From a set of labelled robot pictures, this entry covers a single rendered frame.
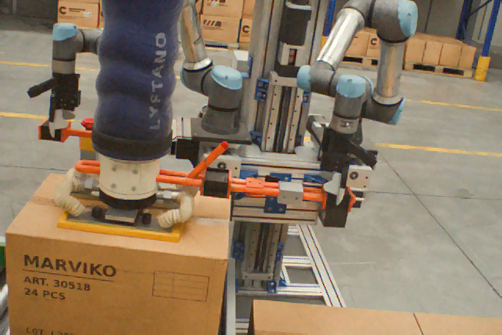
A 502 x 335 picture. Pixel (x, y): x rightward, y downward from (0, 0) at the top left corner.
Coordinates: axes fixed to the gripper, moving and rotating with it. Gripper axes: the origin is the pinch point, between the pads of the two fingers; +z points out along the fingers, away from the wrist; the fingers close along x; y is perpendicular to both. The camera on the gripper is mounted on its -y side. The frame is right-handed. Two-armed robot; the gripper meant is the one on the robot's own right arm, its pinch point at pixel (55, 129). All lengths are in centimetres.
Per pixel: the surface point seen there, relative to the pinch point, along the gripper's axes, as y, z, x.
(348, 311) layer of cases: 108, 53, -7
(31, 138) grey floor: -96, 109, 252
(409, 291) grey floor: 171, 107, 93
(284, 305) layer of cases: 84, 53, -7
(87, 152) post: 6.1, 15.4, 20.7
